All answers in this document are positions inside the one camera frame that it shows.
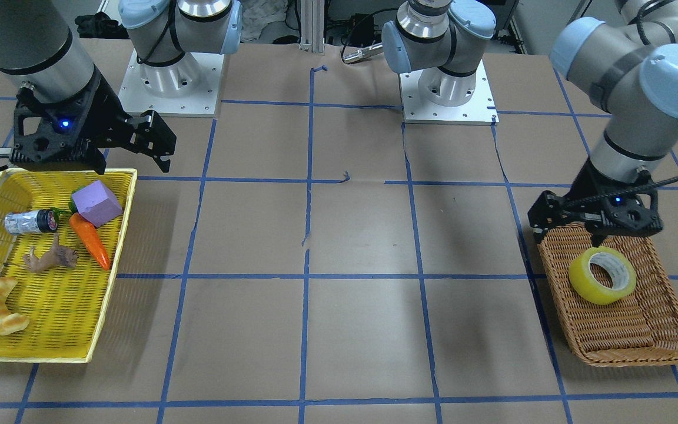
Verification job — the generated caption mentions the orange toy carrot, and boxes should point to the orange toy carrot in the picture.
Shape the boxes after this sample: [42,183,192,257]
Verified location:
[68,213,111,271]

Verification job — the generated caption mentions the brown toy animal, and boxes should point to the brown toy animal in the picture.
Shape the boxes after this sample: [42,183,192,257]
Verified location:
[22,233,79,273]

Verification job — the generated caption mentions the yellow plastic basket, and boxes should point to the yellow plastic basket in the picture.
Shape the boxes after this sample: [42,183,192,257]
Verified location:
[0,168,138,364]

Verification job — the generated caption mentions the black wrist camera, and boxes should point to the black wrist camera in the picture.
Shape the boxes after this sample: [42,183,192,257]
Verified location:
[528,191,664,247]
[9,87,106,173]

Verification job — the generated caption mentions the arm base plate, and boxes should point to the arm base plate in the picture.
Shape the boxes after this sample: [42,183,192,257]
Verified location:
[399,61,500,125]
[118,52,228,118]

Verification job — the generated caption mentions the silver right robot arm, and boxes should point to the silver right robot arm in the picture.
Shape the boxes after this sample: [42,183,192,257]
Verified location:
[0,1,242,174]

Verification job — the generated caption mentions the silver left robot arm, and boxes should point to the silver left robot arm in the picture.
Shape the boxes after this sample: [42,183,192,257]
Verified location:
[381,1,678,247]

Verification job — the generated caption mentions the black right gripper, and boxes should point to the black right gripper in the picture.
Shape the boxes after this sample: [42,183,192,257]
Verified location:
[78,68,177,174]

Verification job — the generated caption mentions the aluminium frame post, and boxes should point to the aluminium frame post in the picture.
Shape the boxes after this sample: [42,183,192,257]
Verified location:
[298,0,327,55]

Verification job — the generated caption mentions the purple foam cube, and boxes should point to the purple foam cube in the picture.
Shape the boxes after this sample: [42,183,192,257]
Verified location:
[72,180,124,227]

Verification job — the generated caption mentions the brown wicker basket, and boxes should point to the brown wicker basket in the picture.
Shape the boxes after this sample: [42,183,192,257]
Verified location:
[537,223,678,367]

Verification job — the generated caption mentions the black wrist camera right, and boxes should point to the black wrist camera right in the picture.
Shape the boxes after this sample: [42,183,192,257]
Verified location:
[9,87,106,173]

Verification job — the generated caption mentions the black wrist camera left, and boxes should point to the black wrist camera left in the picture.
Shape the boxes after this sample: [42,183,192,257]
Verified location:
[528,191,664,247]

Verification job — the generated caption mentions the yellow tape roll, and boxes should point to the yellow tape roll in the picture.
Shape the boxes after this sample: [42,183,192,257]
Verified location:
[569,246,638,306]

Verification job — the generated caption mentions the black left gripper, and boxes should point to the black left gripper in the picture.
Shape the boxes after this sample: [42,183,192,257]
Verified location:
[569,159,640,247]

